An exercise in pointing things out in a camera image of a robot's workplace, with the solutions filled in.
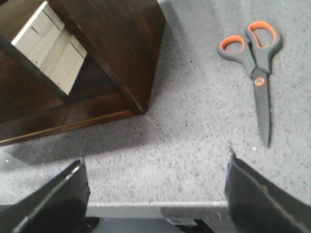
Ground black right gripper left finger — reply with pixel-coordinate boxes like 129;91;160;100
0;158;89;233

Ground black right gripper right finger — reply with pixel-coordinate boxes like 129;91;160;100
225;151;311;233

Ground wooden drawer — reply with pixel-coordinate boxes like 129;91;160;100
0;0;87;102

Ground grey orange scissors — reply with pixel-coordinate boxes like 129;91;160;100
217;20;283;148

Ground dark wooden drawer cabinet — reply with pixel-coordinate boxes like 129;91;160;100
0;0;166;146

